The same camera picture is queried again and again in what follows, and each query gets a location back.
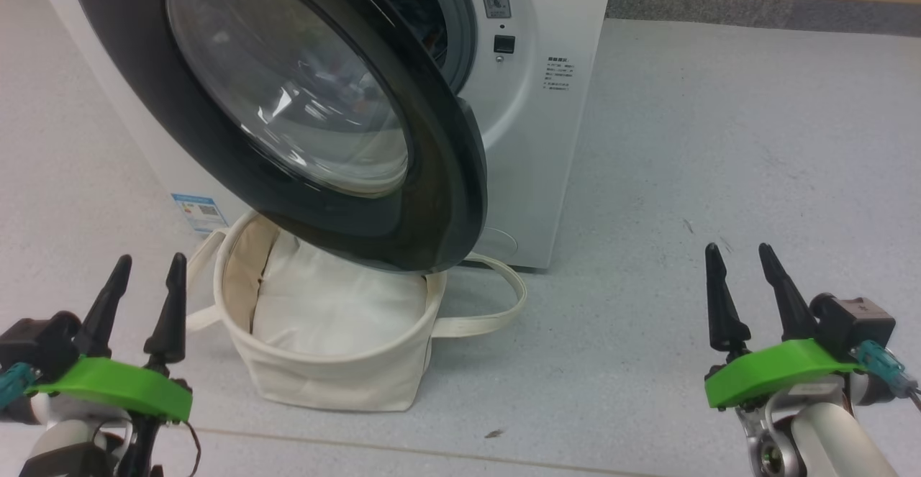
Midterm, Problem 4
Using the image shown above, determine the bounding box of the dark round washing machine door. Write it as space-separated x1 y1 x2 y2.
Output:
65 0 489 274

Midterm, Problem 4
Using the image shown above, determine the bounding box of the black cable with teal connector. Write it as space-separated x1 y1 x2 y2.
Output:
853 340 921 413
0 362 37 409

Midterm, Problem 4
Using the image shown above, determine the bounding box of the thin black looped cable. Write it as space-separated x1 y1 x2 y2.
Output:
180 419 202 477

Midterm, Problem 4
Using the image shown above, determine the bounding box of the white front-load washing machine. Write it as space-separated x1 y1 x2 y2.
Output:
25 0 617 271

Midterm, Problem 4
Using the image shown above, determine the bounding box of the cream fabric laundry basket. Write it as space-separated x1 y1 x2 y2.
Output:
186 211 527 413

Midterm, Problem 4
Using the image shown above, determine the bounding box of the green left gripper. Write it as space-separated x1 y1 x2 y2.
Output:
29 252 194 422

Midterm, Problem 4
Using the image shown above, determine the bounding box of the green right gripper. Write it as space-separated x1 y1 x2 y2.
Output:
704 242 868 411

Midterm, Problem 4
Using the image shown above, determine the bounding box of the blue energy label sticker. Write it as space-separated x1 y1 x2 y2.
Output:
171 193 230 235

